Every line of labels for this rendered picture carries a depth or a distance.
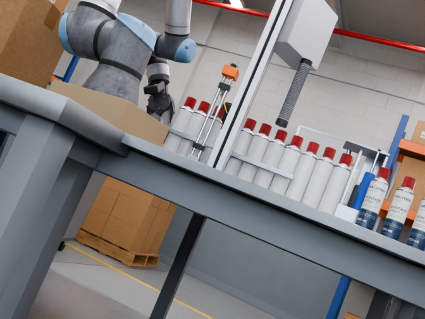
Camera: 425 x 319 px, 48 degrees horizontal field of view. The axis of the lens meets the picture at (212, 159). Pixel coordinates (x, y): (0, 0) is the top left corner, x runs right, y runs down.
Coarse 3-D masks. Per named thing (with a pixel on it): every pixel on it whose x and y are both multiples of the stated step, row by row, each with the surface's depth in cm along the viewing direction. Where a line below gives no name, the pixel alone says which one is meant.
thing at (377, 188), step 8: (384, 168) 140; (376, 176) 141; (384, 176) 139; (376, 184) 138; (384, 184) 138; (368, 192) 139; (376, 192) 138; (384, 192) 138; (368, 200) 138; (376, 200) 137; (360, 208) 140; (368, 208) 137; (376, 208) 137; (360, 216) 138; (368, 216) 137; (376, 216) 138; (360, 224) 137; (368, 224) 136
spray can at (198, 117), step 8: (200, 104) 152; (208, 104) 152; (200, 112) 151; (192, 120) 150; (200, 120) 150; (192, 128) 150; (200, 128) 150; (184, 144) 149; (192, 144) 150; (176, 152) 150; (184, 152) 149
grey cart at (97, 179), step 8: (8, 144) 352; (8, 152) 352; (0, 160) 352; (0, 168) 351; (96, 176) 395; (104, 176) 418; (88, 184) 384; (96, 184) 406; (88, 192) 394; (96, 192) 417; (80, 200) 383; (88, 200) 403; (80, 208) 393; (88, 208) 414; (80, 216) 404; (72, 224) 391; (80, 224) 414; (72, 232) 401; (64, 240) 389; (72, 240) 411
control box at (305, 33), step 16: (304, 0) 136; (320, 0) 140; (288, 16) 137; (304, 16) 137; (320, 16) 142; (336, 16) 147; (288, 32) 135; (304, 32) 138; (320, 32) 143; (288, 48) 137; (304, 48) 139; (320, 48) 144; (288, 64) 149
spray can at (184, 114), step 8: (184, 104) 154; (192, 104) 154; (184, 112) 152; (192, 112) 153; (176, 120) 152; (184, 120) 152; (176, 128) 151; (184, 128) 152; (168, 136) 152; (176, 136) 151; (168, 144) 151; (176, 144) 151
